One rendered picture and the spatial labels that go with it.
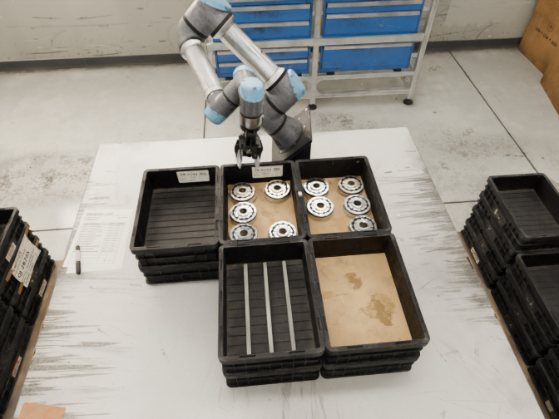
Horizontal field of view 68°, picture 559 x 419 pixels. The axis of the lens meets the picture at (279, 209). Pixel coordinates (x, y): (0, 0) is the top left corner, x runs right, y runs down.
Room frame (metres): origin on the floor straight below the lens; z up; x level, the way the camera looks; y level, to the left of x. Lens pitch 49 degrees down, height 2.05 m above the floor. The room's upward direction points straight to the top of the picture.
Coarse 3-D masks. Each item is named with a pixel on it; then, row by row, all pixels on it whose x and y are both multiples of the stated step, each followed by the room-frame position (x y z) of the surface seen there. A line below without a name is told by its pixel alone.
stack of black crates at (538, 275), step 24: (528, 264) 1.09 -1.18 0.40; (552, 264) 1.10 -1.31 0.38; (504, 288) 1.04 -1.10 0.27; (528, 288) 0.95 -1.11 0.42; (552, 288) 0.97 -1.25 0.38; (504, 312) 0.96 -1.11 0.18; (528, 312) 0.87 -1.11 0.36; (552, 312) 0.86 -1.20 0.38; (528, 336) 0.80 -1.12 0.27; (552, 336) 0.73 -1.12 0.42; (528, 360) 0.72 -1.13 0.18
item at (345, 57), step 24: (336, 0) 2.97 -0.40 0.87; (360, 0) 2.99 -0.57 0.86; (384, 0) 3.00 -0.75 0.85; (408, 0) 3.01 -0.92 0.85; (336, 24) 2.97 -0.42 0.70; (360, 24) 2.99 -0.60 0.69; (384, 24) 3.00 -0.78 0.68; (408, 24) 3.02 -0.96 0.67; (336, 48) 2.96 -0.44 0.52; (360, 48) 2.99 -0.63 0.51; (384, 48) 3.00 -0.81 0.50; (408, 48) 3.02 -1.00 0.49
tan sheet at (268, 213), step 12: (288, 180) 1.23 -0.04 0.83; (228, 204) 1.10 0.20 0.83; (252, 204) 1.10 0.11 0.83; (264, 204) 1.10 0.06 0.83; (276, 204) 1.10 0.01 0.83; (288, 204) 1.10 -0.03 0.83; (228, 216) 1.04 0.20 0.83; (264, 216) 1.04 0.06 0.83; (276, 216) 1.04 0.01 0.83; (288, 216) 1.04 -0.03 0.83; (228, 228) 0.98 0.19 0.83; (264, 228) 0.98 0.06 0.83
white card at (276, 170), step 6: (252, 168) 1.22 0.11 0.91; (258, 168) 1.22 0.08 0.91; (264, 168) 1.23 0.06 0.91; (270, 168) 1.23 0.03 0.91; (276, 168) 1.23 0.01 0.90; (282, 168) 1.23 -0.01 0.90; (252, 174) 1.22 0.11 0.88; (258, 174) 1.22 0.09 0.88; (264, 174) 1.23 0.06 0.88; (270, 174) 1.23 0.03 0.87; (276, 174) 1.23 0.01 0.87; (282, 174) 1.23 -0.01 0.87
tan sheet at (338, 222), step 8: (360, 176) 1.26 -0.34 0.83; (336, 184) 1.21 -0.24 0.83; (336, 192) 1.16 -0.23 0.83; (336, 200) 1.12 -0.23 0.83; (336, 208) 1.08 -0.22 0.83; (336, 216) 1.03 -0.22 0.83; (344, 216) 1.03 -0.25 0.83; (368, 216) 1.03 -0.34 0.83; (312, 224) 0.99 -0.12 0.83; (320, 224) 0.99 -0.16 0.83; (328, 224) 0.99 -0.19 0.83; (336, 224) 0.99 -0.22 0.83; (344, 224) 0.99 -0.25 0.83; (312, 232) 0.96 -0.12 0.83; (320, 232) 0.96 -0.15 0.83; (328, 232) 0.96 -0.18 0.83; (336, 232) 0.96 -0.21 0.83
